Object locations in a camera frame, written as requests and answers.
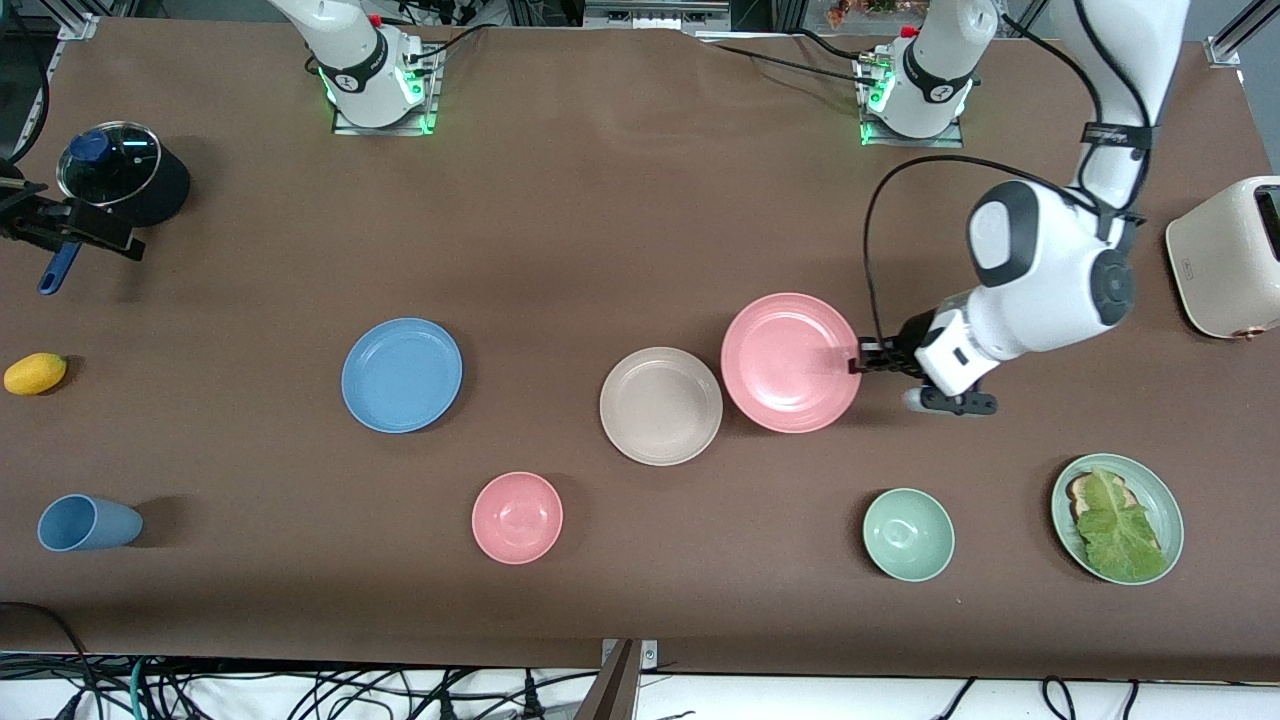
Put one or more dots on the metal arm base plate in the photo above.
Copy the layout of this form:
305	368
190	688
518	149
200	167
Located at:
430	120
955	138

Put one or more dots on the blue cup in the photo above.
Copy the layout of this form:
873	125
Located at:
85	523

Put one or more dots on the aluminium frame profile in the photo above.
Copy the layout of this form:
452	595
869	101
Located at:
75	25
1230	45

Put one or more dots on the pink bowl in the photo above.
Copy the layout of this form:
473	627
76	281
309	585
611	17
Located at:
517	518

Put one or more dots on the beige plate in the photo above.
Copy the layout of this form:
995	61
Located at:
661	406

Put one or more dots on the brown table cover mat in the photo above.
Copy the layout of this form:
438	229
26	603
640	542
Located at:
640	250

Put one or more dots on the green lettuce leaf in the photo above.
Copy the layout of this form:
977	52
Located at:
1120	535

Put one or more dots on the blue plate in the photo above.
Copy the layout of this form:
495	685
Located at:
402	376

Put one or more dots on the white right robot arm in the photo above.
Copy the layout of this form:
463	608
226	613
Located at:
365	80

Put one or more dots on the dark brown beam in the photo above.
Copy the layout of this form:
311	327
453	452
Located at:
612	695

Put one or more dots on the orange artificial flowers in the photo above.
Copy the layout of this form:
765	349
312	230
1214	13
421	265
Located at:
850	10

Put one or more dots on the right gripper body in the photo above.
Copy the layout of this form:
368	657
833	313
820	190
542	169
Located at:
62	224

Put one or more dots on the yellow lemon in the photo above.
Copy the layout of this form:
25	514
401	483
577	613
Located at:
35	373

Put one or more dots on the grey metal box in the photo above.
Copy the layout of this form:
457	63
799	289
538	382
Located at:
650	15

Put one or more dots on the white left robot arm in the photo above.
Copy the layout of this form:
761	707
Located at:
1050	260

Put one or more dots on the toasted bread slice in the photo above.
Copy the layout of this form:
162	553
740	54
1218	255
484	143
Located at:
1076	490

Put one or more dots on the pink plate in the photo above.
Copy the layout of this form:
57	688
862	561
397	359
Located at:
790	365

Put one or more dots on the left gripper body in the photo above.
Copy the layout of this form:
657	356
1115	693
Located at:
908	340

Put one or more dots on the green bowl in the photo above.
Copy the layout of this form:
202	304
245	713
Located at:
908	535

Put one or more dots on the glass lid with blue knob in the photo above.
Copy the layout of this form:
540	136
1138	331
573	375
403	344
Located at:
125	170

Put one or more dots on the beige toaster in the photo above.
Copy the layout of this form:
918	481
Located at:
1220	260

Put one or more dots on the green plate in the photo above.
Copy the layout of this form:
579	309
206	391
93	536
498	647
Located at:
1165	510

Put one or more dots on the metal table bracket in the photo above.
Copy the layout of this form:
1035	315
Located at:
650	655

